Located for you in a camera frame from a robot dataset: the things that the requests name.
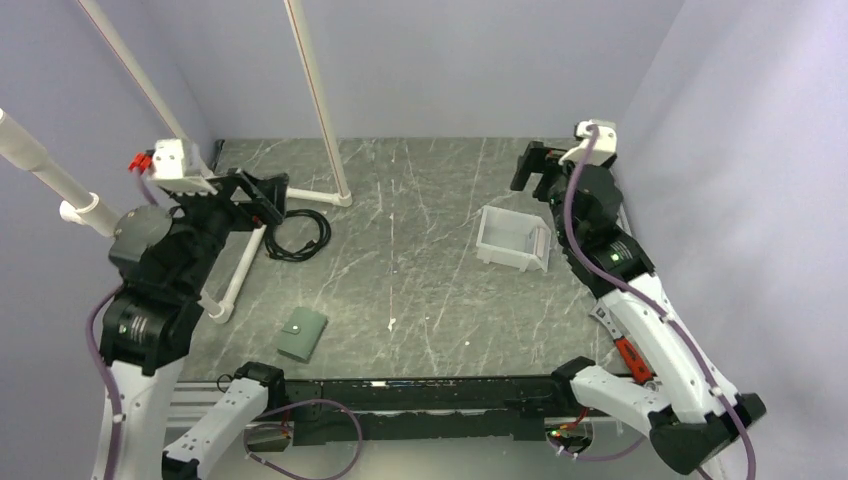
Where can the green card holder wallet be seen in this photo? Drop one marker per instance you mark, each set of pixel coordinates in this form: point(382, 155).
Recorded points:
point(300, 334)

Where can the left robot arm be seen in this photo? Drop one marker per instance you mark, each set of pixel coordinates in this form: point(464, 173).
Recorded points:
point(140, 334)

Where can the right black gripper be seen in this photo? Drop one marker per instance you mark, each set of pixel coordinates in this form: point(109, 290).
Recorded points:
point(537, 159)

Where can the white pvc pipe frame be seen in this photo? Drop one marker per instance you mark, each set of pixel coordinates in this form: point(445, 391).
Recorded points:
point(83, 207)

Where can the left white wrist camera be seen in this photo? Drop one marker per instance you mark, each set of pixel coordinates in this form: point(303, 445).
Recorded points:
point(176, 166)

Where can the clear plastic bin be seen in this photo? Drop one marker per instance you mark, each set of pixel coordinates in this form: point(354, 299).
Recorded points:
point(513, 239)

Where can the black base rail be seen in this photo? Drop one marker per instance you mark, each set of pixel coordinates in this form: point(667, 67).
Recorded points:
point(521, 408)

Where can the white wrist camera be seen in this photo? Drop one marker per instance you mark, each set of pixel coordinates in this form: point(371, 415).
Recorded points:
point(597, 139)
point(176, 166)

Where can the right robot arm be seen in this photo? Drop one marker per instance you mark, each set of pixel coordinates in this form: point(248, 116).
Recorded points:
point(673, 395)

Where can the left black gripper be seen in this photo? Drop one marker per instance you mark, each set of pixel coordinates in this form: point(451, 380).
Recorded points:
point(266, 203)

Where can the red handled adjustable wrench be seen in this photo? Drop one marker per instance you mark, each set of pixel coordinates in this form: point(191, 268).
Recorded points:
point(636, 365)

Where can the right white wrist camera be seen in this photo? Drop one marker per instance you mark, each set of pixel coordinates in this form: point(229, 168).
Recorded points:
point(597, 139)

